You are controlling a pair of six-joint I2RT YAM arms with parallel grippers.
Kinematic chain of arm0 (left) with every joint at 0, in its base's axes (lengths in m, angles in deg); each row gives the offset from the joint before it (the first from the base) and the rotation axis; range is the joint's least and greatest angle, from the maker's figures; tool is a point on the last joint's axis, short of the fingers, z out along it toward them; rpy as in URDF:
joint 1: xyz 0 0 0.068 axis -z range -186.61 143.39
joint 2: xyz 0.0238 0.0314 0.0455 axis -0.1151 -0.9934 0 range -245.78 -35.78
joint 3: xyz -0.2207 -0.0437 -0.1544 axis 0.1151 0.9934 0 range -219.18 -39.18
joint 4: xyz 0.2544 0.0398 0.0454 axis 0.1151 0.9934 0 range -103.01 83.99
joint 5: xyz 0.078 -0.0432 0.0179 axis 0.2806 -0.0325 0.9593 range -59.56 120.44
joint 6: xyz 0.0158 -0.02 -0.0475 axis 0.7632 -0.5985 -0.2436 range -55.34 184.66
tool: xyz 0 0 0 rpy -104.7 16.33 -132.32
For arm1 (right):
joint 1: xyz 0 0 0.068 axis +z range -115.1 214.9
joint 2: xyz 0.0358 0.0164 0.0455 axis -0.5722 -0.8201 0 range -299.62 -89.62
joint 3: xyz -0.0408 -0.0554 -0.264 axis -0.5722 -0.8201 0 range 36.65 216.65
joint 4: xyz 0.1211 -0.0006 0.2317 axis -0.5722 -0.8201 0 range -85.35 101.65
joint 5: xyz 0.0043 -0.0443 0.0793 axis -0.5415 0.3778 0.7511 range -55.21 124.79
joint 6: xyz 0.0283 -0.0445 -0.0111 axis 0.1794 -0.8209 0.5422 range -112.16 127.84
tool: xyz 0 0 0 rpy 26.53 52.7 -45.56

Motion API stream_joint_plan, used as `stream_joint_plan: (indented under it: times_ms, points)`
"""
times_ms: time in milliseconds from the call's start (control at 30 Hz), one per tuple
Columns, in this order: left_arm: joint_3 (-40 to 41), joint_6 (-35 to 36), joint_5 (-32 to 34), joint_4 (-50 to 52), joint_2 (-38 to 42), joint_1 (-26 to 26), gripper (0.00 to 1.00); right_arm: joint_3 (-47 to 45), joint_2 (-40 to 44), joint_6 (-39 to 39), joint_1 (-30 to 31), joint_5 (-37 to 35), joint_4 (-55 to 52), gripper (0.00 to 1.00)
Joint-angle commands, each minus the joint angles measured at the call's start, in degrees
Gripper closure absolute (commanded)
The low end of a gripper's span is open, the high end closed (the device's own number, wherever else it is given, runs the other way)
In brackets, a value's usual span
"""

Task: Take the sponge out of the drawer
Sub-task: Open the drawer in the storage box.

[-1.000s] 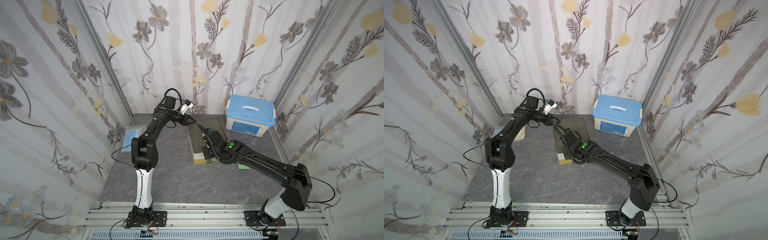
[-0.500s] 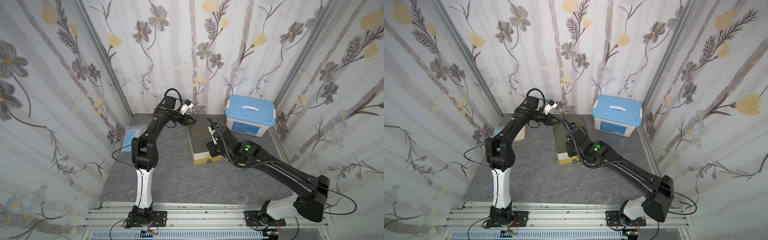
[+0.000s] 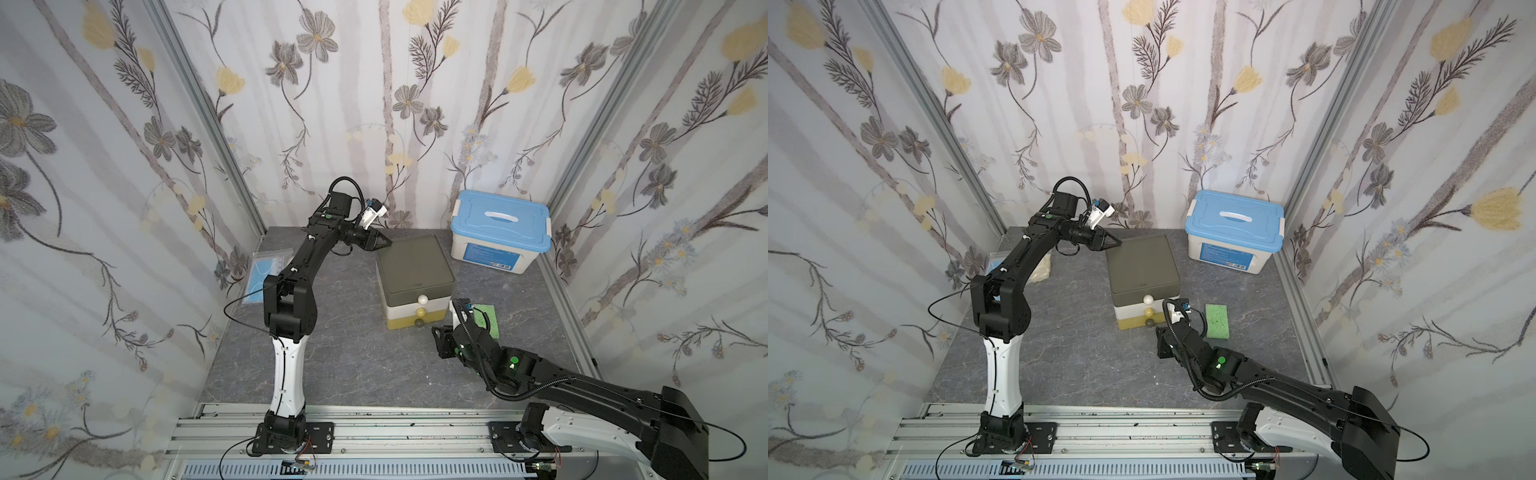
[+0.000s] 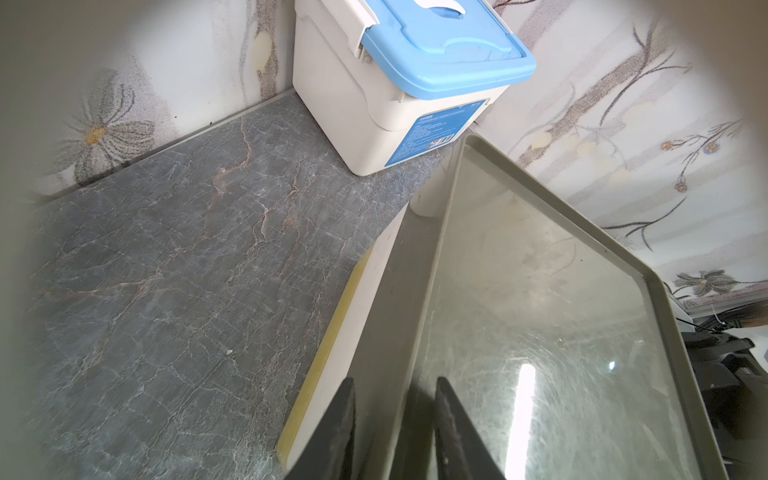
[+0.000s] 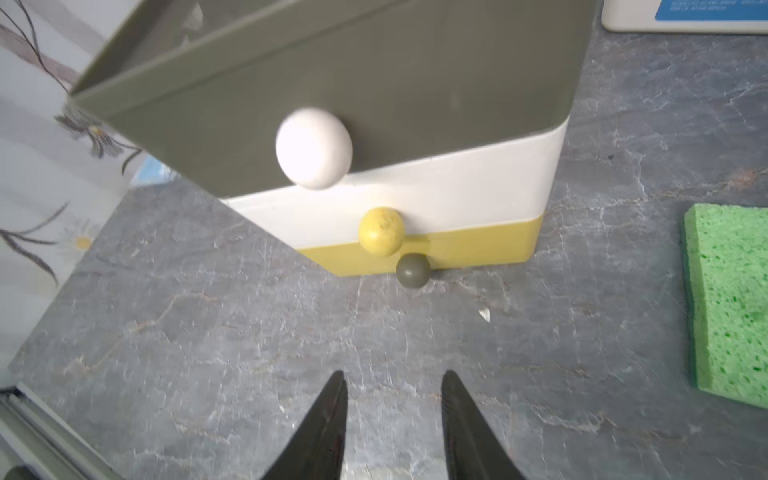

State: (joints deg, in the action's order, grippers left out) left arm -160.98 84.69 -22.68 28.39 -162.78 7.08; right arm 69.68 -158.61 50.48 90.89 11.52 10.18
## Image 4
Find white bin with blue lid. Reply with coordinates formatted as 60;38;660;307
293;0;536;177

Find olive cream drawer cabinet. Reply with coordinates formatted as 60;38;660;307
277;135;726;479

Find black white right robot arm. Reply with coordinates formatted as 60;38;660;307
678;301;767;479

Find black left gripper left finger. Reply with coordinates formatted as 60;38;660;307
285;378;356;480

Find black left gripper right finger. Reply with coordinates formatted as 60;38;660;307
434;377;504;480

